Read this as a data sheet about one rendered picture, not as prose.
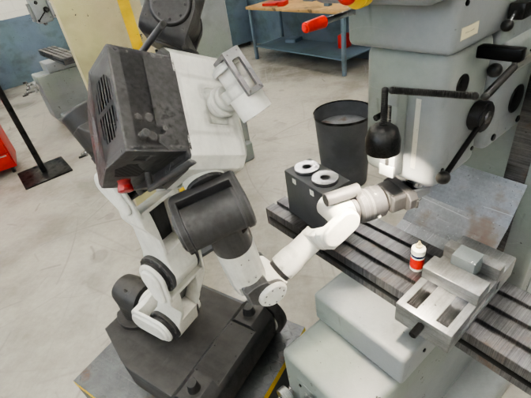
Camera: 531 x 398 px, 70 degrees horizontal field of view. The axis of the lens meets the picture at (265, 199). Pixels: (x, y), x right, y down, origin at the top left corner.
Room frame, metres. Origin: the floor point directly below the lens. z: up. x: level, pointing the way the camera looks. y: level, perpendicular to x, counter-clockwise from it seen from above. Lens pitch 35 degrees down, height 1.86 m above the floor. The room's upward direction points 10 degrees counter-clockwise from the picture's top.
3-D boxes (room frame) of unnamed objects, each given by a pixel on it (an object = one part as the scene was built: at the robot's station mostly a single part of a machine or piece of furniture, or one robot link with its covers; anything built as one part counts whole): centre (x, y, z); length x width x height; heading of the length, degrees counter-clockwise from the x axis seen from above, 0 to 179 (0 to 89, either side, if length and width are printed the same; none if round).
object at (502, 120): (0.93, -0.57, 1.47); 0.24 x 0.19 x 0.26; 34
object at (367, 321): (0.82, -0.40, 0.82); 0.50 x 0.35 x 0.12; 124
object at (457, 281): (0.65, -0.45, 1.05); 0.15 x 0.06 x 0.04; 35
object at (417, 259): (0.79, -0.42, 1.01); 0.04 x 0.04 x 0.11
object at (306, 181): (1.11, -0.19, 1.06); 0.22 x 0.12 x 0.20; 27
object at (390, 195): (0.80, -0.31, 1.23); 0.13 x 0.12 x 0.10; 15
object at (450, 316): (0.66, -0.47, 1.01); 0.35 x 0.15 x 0.11; 125
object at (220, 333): (1.02, 0.44, 0.59); 0.64 x 0.52 x 0.33; 53
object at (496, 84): (0.64, -0.45, 1.58); 0.17 x 0.01 x 0.01; 132
